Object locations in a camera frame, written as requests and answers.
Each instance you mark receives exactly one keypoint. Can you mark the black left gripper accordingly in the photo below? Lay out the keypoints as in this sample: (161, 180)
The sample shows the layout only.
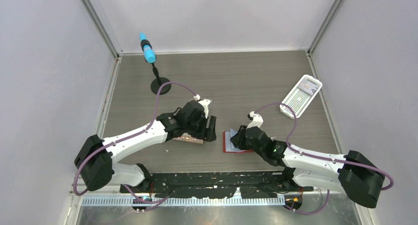
(207, 134)

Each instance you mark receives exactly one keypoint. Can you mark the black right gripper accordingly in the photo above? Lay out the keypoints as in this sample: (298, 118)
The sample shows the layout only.
(238, 139)

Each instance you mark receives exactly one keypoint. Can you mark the red leather card holder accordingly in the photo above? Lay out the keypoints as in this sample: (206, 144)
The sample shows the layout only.
(228, 146)

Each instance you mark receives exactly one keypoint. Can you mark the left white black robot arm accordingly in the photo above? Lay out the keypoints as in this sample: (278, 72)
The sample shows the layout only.
(98, 162)

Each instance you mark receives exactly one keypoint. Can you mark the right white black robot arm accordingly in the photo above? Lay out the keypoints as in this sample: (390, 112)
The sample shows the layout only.
(351, 174)

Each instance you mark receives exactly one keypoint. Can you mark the silver VIP card in basket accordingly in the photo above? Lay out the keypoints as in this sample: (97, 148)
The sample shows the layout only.
(308, 86)

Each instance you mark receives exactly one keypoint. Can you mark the glittery sequin tube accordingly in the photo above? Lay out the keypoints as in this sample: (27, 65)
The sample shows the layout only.
(188, 138)

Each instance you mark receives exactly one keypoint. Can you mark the white perforated plastic basket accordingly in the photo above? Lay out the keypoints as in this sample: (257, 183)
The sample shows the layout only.
(298, 100)

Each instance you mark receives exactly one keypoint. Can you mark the blue microphone on black stand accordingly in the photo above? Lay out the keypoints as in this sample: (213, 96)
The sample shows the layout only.
(150, 57)

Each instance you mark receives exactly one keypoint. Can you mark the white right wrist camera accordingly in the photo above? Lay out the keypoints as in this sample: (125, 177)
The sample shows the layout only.
(256, 120)

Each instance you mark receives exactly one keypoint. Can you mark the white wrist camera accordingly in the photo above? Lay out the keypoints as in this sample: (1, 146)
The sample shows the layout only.
(256, 120)
(204, 103)

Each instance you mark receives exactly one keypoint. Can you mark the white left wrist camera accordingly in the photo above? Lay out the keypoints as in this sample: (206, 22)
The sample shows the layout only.
(204, 103)

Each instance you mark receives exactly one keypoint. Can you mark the white slotted cable duct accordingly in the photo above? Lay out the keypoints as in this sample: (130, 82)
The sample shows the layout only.
(236, 200)

